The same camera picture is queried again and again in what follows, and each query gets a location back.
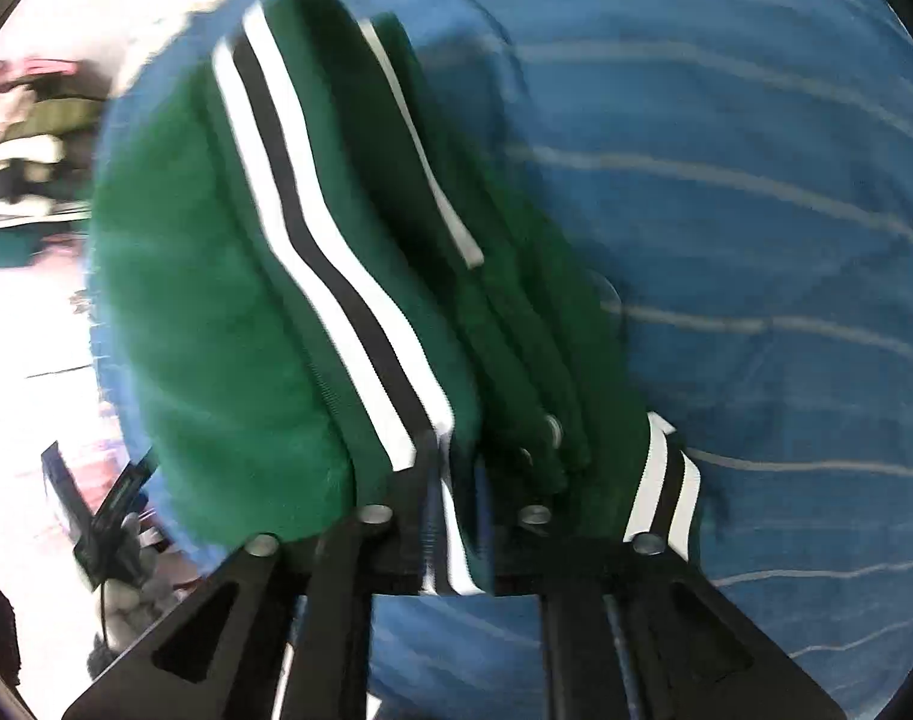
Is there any pile of folded clothes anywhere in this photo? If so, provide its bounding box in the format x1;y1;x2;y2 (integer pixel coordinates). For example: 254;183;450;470
0;55;109;268

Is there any green white varsity jacket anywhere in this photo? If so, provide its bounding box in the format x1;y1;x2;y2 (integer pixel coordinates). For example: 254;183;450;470
92;0;701;595

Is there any blue striped bed sheet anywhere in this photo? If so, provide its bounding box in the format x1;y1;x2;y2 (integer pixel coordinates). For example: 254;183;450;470
92;0;913;718

